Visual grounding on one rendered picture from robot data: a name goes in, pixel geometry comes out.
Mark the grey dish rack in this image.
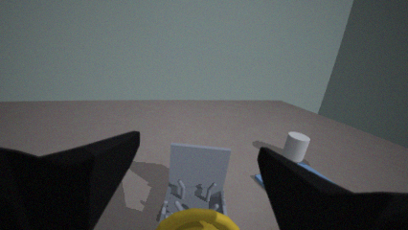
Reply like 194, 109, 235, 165
159, 143, 231, 223

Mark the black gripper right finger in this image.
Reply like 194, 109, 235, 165
258, 147, 408, 230

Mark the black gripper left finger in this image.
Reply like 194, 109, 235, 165
0, 131, 140, 230

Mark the grey cylinder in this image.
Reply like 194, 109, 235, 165
282, 132, 310, 162

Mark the yellow plate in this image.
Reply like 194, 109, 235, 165
155, 208, 239, 230

